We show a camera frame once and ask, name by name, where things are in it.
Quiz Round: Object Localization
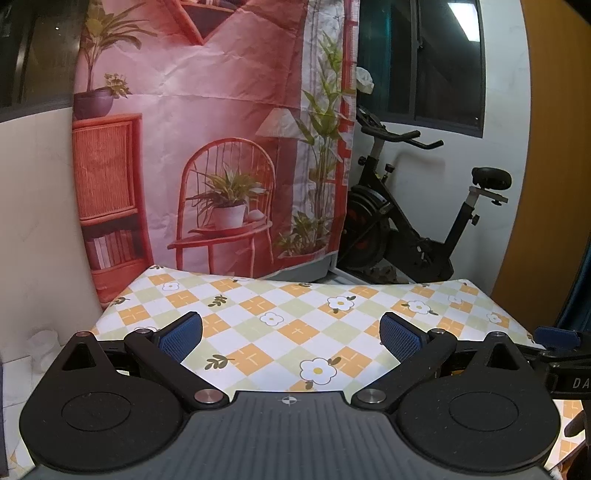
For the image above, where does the checkered floral tablecloth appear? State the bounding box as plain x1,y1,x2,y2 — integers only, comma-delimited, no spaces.
8,263,583,476

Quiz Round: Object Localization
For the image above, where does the orange wooden door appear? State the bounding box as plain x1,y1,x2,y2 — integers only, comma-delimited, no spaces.
493,1,590,330

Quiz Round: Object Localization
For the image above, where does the white plastic container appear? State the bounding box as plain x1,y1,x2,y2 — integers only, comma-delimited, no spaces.
25,330,61,373

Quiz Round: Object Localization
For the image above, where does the black exercise bike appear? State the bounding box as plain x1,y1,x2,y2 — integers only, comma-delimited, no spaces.
334,105,514,285

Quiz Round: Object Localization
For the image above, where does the pink printed backdrop cloth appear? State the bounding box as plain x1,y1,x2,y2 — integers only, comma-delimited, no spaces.
72,1,360,305

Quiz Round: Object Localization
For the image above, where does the dark framed window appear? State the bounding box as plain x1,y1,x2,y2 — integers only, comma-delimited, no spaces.
358,0,486,137

